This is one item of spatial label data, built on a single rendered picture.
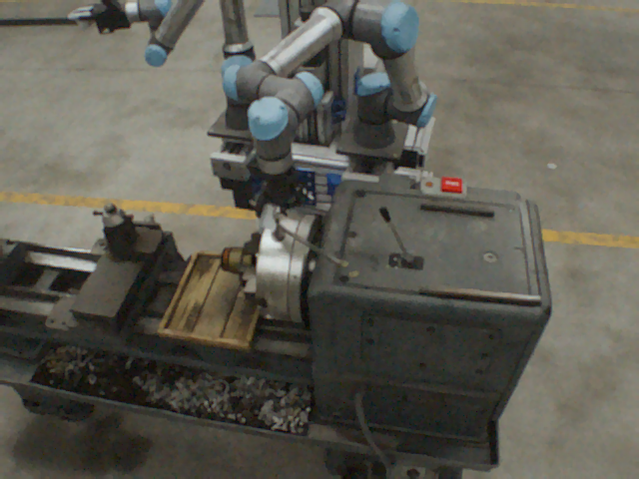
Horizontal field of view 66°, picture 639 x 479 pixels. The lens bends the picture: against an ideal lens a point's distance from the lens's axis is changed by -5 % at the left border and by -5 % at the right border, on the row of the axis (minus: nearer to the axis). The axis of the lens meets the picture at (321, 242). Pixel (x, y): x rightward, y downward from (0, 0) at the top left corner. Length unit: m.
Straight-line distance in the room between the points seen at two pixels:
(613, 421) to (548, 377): 0.34
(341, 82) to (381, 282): 0.92
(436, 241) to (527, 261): 0.23
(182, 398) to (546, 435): 1.58
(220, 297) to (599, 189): 2.81
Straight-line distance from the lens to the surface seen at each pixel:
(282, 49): 1.24
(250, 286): 1.46
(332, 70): 1.95
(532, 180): 3.76
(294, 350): 1.62
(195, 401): 1.90
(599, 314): 3.07
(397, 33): 1.34
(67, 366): 2.19
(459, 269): 1.32
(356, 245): 1.34
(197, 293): 1.78
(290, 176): 1.12
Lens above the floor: 2.22
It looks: 46 degrees down
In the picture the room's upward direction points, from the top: 3 degrees counter-clockwise
